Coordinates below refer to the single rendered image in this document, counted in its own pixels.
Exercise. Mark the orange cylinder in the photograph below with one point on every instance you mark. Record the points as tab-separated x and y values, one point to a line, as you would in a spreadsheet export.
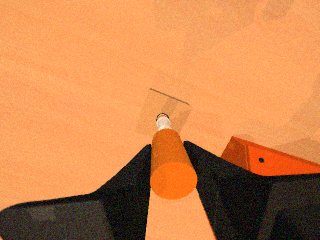
172	174

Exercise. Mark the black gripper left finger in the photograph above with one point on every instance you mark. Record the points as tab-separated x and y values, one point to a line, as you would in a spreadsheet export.
118	210

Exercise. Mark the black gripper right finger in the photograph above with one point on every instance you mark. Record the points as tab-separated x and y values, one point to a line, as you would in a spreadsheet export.
242	205

